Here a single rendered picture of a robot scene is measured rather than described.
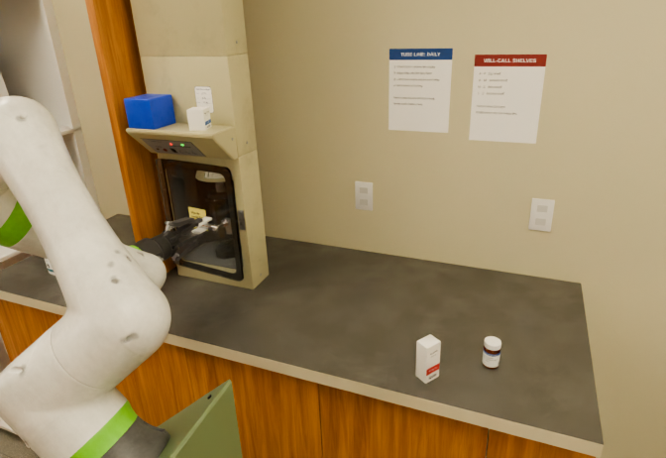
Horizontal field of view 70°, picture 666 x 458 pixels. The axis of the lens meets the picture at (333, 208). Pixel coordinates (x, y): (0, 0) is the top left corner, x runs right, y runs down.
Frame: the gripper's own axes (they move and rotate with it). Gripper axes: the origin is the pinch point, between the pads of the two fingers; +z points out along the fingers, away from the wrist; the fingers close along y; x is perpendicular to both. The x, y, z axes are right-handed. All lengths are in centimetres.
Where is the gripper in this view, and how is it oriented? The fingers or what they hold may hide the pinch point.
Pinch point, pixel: (202, 225)
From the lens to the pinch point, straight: 158.5
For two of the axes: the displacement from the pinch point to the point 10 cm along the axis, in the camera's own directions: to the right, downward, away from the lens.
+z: 4.7, -3.4, 8.2
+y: -0.4, -9.3, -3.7
